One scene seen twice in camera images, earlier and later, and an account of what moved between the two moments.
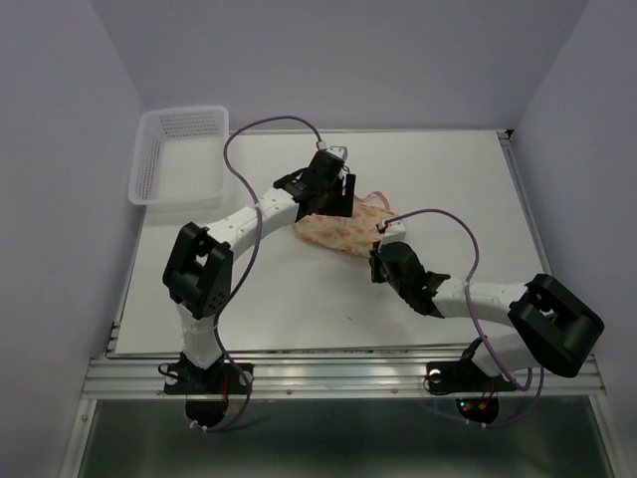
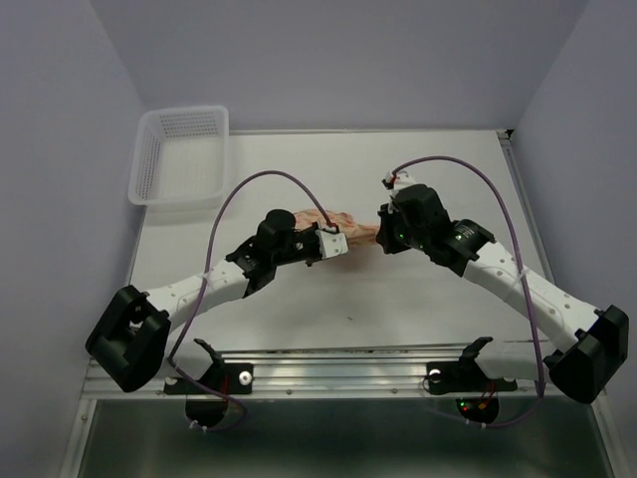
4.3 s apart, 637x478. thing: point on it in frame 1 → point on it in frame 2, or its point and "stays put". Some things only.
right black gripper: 373,261 → 389,212
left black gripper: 342,204 → 311,230
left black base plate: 222,378 stays put
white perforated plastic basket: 181,155 stays put
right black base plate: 463,376 stays put
